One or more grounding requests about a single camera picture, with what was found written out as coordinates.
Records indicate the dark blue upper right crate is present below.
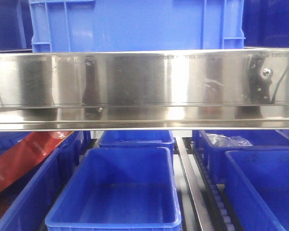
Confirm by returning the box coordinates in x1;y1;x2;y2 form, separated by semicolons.
243;0;289;48

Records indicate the blue left bin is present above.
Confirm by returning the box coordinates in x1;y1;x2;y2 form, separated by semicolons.
0;131;91;231

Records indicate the shelf beam screw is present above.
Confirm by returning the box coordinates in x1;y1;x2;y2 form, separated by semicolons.
263;68;272;77

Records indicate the dark blue crate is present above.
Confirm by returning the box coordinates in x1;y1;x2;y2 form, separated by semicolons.
0;0;33;51
243;0;289;48

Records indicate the blue centre rear bin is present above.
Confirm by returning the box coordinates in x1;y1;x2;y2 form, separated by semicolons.
99;130;175;158

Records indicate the black roller track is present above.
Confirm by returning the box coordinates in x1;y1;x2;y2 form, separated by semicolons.
191;141;242;231

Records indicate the steel shelf divider rail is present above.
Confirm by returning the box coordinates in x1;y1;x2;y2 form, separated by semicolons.
176;137;214;231

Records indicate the clear plastic bag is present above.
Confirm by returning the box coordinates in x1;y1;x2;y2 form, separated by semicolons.
206;133;253;147

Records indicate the blue bin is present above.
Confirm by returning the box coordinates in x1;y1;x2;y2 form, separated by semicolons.
45;147;181;231
192;130;289;184
0;131;91;231
224;150;289;231
99;130;175;158

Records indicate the stainless steel shelf beam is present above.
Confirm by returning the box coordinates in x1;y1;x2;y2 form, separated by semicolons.
0;48;289;131

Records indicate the red packaging bag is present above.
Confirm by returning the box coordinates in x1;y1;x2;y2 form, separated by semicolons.
0;131;73;193

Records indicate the large blue upper crate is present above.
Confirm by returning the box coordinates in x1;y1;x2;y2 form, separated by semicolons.
29;0;245;52

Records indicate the blue centre front bin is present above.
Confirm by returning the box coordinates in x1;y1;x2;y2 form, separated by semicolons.
45;147;181;231

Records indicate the blue right rear bin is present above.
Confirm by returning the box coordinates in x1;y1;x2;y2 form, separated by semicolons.
192;130;289;184

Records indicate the dark blue upper left crate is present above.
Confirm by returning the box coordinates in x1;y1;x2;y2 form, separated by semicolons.
0;0;33;51

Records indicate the blue right front bin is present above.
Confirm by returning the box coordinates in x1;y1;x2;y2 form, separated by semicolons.
224;150;289;231

